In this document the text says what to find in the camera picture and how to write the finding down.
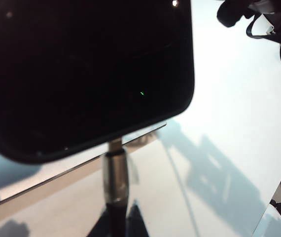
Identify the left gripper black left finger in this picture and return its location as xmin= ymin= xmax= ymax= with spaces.
xmin=85 ymin=209 xmax=109 ymax=237

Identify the black charging cable silver plug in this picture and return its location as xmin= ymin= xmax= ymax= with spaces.
xmin=102 ymin=137 xmax=132 ymax=237

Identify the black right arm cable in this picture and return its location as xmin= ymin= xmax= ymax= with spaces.
xmin=246 ymin=13 xmax=281 ymax=41

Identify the silver Dell laptop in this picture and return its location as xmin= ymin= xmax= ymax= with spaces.
xmin=0 ymin=122 xmax=168 ymax=211

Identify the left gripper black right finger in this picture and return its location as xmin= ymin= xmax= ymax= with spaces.
xmin=126 ymin=199 xmax=151 ymax=237

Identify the black smartphone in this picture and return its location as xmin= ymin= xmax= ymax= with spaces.
xmin=0 ymin=0 xmax=196 ymax=164

